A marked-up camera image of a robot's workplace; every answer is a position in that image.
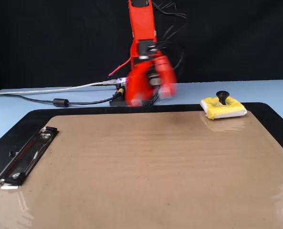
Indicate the brown clipboard board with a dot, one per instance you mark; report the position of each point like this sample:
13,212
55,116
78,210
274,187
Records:
141,167

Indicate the black rubber mat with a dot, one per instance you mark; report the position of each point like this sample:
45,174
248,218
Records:
132,109

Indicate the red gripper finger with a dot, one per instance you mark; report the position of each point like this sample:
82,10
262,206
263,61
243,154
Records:
167,74
138,86

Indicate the yellow sponge with black knob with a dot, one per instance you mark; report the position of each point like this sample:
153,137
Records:
227,111

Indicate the black backdrop cloth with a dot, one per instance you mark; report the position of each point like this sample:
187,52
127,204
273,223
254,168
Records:
36,35

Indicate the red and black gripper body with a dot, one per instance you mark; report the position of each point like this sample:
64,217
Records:
154,80

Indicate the electronics control board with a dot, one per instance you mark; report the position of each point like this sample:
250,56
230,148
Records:
116,103

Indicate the metal clipboard clip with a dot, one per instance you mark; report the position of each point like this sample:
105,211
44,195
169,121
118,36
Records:
27,157

